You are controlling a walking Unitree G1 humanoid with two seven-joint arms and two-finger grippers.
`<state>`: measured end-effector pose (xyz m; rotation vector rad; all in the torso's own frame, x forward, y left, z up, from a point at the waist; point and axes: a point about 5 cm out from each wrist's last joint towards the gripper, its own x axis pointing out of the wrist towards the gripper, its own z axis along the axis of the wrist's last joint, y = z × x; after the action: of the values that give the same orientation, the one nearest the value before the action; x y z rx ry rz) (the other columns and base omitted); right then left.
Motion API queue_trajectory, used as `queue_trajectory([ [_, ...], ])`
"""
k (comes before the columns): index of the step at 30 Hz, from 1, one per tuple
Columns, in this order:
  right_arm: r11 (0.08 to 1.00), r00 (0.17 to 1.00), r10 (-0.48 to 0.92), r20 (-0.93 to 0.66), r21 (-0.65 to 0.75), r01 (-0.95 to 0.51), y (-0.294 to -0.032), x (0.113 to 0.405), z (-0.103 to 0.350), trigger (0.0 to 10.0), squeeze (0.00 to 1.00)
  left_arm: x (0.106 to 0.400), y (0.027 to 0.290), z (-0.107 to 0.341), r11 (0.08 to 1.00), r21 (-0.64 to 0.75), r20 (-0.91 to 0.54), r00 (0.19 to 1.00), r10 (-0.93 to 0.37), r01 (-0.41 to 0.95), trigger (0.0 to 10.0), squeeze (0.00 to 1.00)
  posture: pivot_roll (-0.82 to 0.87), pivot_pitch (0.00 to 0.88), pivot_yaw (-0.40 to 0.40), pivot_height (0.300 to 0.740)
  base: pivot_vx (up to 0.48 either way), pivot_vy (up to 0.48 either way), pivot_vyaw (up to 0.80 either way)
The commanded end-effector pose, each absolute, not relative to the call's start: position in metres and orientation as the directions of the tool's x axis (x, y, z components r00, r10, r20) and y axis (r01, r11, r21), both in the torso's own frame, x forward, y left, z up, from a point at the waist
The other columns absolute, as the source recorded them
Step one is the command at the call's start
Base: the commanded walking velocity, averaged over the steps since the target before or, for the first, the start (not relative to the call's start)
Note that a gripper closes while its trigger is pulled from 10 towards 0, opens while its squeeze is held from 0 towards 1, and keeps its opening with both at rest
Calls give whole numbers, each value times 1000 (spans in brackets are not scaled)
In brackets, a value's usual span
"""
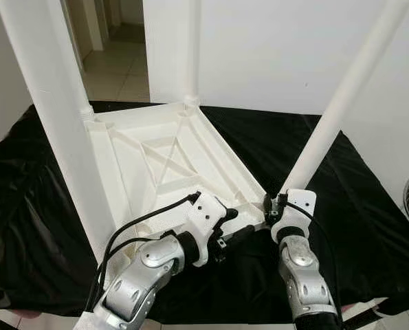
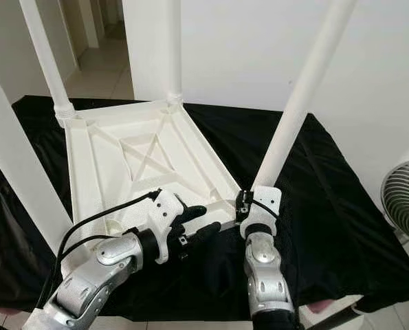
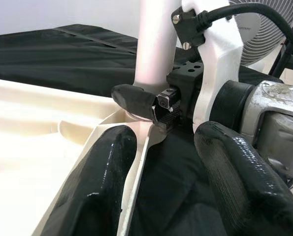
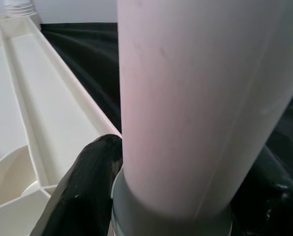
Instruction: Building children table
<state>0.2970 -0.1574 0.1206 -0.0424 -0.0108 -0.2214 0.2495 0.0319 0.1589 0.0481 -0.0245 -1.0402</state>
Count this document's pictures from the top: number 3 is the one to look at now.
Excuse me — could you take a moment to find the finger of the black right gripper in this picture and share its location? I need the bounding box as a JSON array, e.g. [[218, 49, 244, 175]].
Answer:
[[111, 84, 157, 122]]

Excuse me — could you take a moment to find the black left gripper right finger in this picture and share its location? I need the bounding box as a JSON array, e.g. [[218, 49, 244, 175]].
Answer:
[[194, 121, 293, 236]]

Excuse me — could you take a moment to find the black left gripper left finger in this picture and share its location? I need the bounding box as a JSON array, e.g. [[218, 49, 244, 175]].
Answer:
[[39, 124, 138, 236]]

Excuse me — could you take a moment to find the white plastic table leg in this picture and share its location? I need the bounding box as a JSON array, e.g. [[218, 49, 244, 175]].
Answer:
[[132, 0, 183, 123]]

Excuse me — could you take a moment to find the white plastic table top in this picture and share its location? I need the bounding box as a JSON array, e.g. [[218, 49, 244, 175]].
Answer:
[[0, 77, 167, 236]]

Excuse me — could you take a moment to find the black tablecloth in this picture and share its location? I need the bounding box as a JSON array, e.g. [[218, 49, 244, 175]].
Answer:
[[0, 23, 285, 236]]

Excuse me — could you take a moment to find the grey standing fan head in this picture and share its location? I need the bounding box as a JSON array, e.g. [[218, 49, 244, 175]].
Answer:
[[227, 0, 293, 69]]

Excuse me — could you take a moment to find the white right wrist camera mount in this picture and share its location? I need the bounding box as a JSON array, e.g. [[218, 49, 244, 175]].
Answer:
[[170, 0, 243, 131]]

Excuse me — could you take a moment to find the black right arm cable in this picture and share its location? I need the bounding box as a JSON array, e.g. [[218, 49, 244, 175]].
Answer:
[[197, 2, 293, 65]]

